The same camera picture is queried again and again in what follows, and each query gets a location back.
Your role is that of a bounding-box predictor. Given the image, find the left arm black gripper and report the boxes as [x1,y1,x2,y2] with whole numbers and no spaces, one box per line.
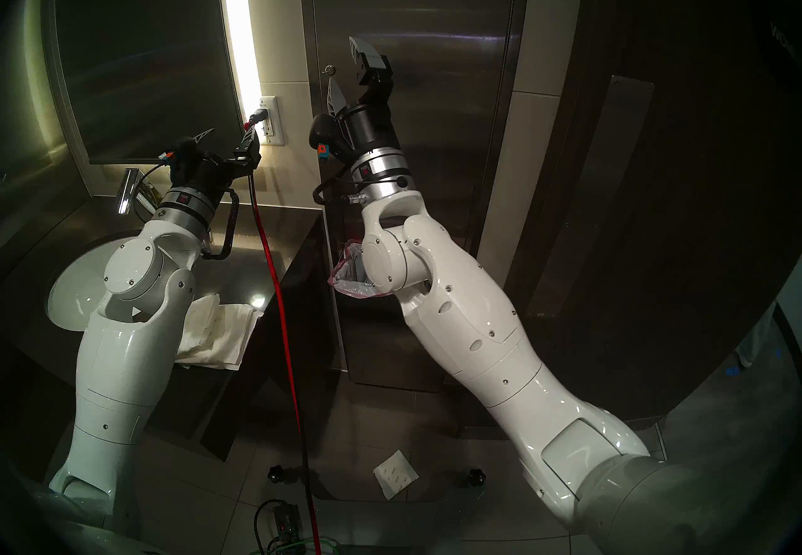
[174,125,263,202]

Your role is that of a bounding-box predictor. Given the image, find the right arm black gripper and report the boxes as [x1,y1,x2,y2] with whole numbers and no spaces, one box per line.
[325,36,402,166]

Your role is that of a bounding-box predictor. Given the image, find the stainless towel dispenser door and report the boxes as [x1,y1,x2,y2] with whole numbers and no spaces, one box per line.
[310,0,519,232]

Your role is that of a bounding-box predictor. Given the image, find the stainless recessed dispenser cabinet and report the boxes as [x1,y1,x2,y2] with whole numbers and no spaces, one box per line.
[298,0,533,393]

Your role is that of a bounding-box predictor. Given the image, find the folded white paper towel stack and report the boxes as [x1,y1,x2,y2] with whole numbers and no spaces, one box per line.
[175,292,221,357]

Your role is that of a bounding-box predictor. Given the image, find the flat white paper towel pile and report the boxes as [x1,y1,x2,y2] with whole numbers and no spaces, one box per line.
[175,303,264,371]

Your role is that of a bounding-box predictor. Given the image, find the crumpled white paper towel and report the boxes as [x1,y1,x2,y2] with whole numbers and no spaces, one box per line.
[373,449,420,501]

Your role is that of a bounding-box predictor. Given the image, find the chrome faucet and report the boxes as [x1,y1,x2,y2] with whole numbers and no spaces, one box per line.
[118,168,165,216]

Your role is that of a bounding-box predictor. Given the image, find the dark vanity counter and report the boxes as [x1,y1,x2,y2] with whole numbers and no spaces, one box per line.
[0,193,326,463]

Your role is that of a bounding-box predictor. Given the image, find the trash bin with pink liner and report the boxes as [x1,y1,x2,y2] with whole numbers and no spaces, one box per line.
[329,242,392,299]

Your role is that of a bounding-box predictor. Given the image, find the white sink basin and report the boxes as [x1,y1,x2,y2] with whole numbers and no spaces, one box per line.
[46,234,142,332]

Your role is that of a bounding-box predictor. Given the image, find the stainless waste bin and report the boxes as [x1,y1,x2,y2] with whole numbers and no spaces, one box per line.
[335,291,452,393]

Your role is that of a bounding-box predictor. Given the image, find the metal door push plate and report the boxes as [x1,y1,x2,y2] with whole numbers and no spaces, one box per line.
[526,76,655,317]

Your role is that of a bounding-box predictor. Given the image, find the black power box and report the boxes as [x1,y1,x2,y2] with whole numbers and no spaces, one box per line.
[273,502,305,545]

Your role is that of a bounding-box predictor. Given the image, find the dark wooden door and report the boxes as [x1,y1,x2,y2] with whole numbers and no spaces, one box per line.
[501,0,802,429]

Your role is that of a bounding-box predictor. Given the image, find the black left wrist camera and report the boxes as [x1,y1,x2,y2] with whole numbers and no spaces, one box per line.
[160,135,202,171]

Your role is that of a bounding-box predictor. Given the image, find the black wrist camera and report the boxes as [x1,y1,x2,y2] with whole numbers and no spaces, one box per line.
[160,135,202,171]
[308,113,344,162]

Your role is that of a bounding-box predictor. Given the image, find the white wall outlet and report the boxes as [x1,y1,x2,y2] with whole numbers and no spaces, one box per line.
[258,96,284,147]

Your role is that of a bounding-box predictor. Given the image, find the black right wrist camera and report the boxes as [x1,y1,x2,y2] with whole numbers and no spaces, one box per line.
[308,113,344,162]

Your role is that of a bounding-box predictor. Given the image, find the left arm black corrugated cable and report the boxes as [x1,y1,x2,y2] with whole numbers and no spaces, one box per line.
[202,187,241,261]

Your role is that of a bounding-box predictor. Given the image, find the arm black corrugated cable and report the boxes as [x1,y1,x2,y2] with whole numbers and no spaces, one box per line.
[202,187,241,261]
[312,165,377,207]

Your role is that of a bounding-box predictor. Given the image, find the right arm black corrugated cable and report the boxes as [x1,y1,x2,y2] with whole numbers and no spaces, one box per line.
[312,165,377,207]

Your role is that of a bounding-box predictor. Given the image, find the vertical wall light strip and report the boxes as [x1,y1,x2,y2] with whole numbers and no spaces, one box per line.
[219,0,263,113]

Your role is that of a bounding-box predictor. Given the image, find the framed wall mirror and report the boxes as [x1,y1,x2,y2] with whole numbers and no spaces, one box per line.
[44,0,245,165]

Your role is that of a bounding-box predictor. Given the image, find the thin black looped cable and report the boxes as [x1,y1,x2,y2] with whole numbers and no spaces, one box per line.
[253,499,289,555]

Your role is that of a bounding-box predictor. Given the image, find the green cable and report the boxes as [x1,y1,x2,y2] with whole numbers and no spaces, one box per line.
[251,536,342,555]

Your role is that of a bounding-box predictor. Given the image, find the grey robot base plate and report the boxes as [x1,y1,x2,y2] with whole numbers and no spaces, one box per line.
[294,485,483,555]

